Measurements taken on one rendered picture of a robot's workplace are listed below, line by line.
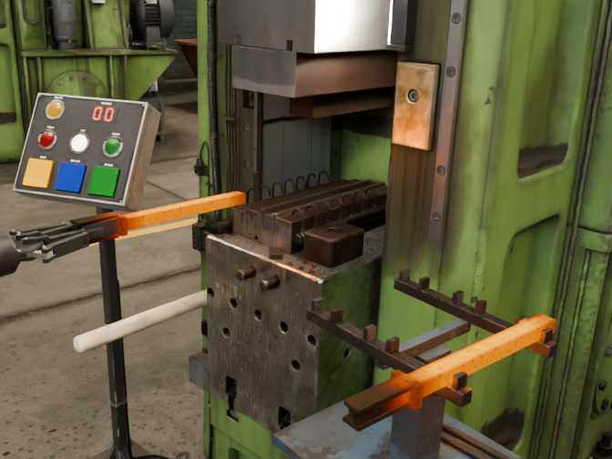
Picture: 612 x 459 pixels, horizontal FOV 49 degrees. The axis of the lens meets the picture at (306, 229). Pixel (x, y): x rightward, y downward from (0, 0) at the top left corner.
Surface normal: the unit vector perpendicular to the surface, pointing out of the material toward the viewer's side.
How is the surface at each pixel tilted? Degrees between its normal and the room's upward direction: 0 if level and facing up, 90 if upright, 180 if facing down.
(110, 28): 79
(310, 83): 90
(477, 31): 90
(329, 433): 0
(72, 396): 0
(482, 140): 90
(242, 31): 90
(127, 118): 60
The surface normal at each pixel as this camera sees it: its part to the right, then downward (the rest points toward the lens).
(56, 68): 0.54, 0.29
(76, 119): -0.25, -0.21
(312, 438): 0.04, -0.94
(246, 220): -0.68, 0.22
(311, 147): 0.73, 0.25
